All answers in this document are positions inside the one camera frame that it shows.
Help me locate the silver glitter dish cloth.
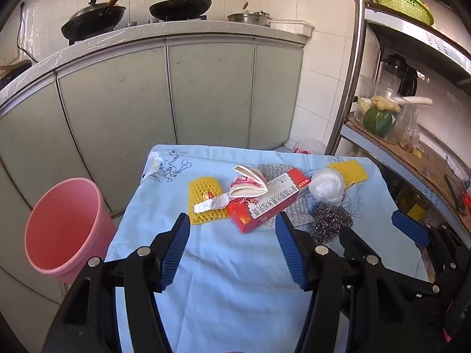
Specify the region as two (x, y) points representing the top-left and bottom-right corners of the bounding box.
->
(258, 162), (317, 229)

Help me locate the white plastic bag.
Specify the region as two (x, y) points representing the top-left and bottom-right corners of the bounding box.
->
(308, 168), (346, 204)

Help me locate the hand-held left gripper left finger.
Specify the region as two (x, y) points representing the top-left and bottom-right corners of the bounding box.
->
(41, 212), (191, 353)

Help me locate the yellow foam fruit net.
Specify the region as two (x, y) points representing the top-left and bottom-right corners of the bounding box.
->
(327, 160), (369, 185)
(188, 177), (232, 226)

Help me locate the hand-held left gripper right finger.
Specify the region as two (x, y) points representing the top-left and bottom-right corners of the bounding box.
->
(275, 212), (435, 353)

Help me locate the dark speckled electric pot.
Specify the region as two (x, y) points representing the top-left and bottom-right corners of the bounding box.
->
(0, 60), (33, 89)

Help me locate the yellow ribbed packet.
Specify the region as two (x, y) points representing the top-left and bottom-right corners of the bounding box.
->
(408, 202), (427, 221)

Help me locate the silver tube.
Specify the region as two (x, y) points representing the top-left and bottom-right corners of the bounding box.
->
(194, 195), (230, 214)

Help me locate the green plastic basket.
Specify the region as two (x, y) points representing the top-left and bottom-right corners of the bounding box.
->
(372, 0), (435, 26)

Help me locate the pink plastic bag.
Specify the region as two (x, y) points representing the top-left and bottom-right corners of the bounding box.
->
(292, 138), (326, 155)

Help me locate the pink plastic bucket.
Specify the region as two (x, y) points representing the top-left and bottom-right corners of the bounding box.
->
(24, 177), (117, 284)

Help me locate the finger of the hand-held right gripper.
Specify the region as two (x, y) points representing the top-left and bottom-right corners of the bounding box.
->
(391, 210), (468, 269)
(339, 227), (442, 298)

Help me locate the steel pot with lid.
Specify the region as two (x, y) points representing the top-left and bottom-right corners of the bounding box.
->
(227, 10), (273, 27)

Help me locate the steel shelf rack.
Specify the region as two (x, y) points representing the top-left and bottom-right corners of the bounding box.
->
(324, 0), (471, 251)

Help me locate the white rectangular container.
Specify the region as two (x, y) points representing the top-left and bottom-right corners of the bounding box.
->
(270, 20), (315, 45)

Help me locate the black power cable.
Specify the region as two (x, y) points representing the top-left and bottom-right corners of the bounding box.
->
(18, 2), (37, 61)

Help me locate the steel wool scrubber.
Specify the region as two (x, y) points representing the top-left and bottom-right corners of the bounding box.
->
(310, 202), (354, 244)

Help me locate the cardboard sheet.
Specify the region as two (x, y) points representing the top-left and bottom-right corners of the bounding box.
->
(348, 112), (471, 221)

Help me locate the light blue floral cloth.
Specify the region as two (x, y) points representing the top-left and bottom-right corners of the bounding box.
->
(105, 143), (429, 353)

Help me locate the ginger root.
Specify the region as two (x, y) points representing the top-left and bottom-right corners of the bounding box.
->
(370, 96), (401, 113)

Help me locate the pink printed plastic wrapper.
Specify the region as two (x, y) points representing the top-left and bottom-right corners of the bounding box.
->
(230, 177), (258, 207)

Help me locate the red medicine box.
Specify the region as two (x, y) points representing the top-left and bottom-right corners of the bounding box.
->
(226, 167), (313, 235)

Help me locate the green squash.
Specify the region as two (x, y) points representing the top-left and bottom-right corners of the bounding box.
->
(364, 106), (396, 136)

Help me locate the clear bag of brown spices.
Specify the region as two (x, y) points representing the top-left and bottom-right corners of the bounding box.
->
(399, 118), (422, 153)

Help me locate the clear plastic container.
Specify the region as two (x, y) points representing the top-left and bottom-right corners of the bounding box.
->
(355, 84), (418, 145)

